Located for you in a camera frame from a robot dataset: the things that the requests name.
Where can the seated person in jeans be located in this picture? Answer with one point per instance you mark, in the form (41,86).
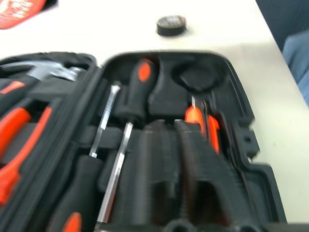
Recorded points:
(299,60)

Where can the black electrical tape roll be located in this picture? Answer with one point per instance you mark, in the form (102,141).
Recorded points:
(171,26)

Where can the orange black utility knife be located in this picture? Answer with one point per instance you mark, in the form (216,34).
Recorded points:
(193,116)

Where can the black orange screwdriver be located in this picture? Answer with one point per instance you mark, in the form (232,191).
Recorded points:
(138,89)
(82,178)

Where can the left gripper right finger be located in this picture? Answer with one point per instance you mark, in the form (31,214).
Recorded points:
(210,183)

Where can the orange printed pouch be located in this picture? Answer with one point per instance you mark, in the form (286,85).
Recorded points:
(17,12)

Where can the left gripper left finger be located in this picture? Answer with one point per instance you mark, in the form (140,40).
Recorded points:
(157,174)

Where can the black tool case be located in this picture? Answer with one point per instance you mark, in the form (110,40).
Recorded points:
(243,96)

